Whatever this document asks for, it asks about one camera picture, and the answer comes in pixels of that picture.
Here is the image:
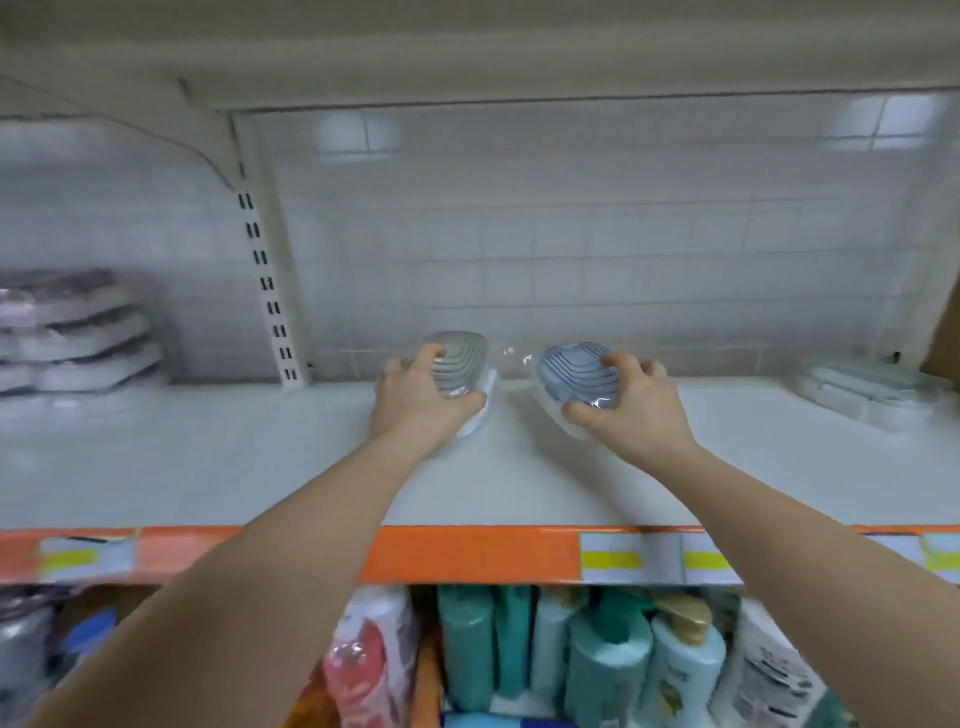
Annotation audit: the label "person's right hand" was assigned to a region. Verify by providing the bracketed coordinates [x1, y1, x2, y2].
[562, 352, 699, 474]

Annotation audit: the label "person's left hand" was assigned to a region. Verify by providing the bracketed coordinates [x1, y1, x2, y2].
[367, 342, 489, 459]

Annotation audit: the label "soap dish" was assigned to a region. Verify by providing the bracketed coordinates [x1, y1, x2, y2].
[793, 358, 956, 438]
[411, 328, 501, 441]
[531, 339, 626, 441]

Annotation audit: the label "orange metal store shelving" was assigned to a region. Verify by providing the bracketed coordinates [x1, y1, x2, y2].
[0, 0, 960, 728]

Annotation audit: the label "stacks of pink-lid soap dishes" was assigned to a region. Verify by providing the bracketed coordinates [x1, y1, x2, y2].
[0, 268, 168, 401]

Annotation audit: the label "person's right forearm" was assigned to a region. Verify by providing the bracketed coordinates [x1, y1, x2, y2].
[652, 442, 960, 728]

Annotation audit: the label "person's left forearm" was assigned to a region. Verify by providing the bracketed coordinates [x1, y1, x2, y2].
[30, 435, 429, 728]

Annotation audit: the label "yellow shelf price label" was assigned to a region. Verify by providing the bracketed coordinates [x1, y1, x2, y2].
[681, 531, 746, 588]
[916, 531, 960, 585]
[579, 531, 686, 588]
[36, 531, 141, 585]

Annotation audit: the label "brown can orange lid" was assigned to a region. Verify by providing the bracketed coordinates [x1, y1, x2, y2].
[406, 613, 449, 728]

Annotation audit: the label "pink plastic bottle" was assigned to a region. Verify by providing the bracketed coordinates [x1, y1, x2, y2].
[321, 621, 396, 728]

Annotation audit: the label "white cap bottle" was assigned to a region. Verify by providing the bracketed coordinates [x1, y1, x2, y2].
[711, 598, 828, 728]

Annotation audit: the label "silver spray can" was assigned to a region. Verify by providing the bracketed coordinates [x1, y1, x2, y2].
[0, 591, 63, 693]

